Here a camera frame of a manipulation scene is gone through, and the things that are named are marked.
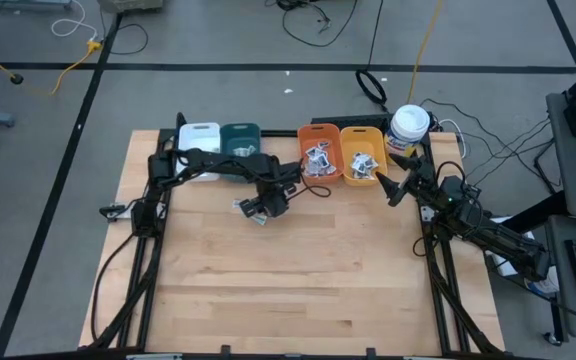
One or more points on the black table edge clamp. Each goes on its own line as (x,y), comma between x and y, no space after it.
(225,350)
(371,352)

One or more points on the white wrapper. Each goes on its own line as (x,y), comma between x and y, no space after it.
(238,151)

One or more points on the pale green packet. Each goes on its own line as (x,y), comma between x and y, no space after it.
(260,220)
(238,204)
(249,149)

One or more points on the grey wheeled dolly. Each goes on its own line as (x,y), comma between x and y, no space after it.
(130,5)

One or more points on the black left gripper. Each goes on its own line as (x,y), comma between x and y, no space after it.
(272,202)

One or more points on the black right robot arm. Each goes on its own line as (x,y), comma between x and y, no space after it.
(508,245)

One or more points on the white blue floor bag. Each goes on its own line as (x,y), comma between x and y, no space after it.
(543,286)

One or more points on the white plastic bin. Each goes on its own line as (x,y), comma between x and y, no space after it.
(198,137)

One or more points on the coral plastic bin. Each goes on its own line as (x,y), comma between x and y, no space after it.
(320,131)

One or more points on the Lysol wipes canister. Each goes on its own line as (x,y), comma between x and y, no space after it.
(410,122)

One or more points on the grey edge bracket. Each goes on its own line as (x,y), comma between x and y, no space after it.
(153,357)

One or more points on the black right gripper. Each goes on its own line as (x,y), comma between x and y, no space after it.
(423,180)

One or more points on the yellow plastic bin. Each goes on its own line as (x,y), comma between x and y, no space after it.
(363,137)

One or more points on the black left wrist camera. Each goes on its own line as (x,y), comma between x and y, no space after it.
(288,189)

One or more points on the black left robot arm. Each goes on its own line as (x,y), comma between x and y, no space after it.
(218,162)

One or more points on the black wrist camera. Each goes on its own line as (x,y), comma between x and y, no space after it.
(455,190)
(288,189)

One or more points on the teal plastic bin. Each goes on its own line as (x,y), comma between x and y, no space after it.
(240,135)

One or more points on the black desk support beam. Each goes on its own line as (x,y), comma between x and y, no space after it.
(533,212)

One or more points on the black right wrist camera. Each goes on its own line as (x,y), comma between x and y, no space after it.
(455,190)

